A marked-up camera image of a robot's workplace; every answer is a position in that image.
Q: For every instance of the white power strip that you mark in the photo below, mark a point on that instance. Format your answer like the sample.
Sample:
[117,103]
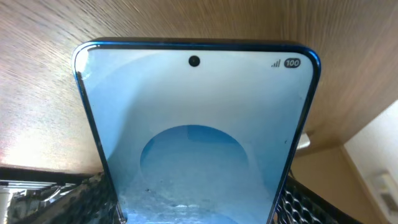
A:
[303,142]

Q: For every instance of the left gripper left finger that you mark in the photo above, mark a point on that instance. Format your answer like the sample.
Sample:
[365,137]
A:
[89,202]

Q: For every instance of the blue Galaxy smartphone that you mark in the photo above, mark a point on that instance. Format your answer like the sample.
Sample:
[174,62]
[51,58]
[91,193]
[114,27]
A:
[196,131]

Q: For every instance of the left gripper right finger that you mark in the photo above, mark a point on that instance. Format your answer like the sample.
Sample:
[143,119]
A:
[299,205]

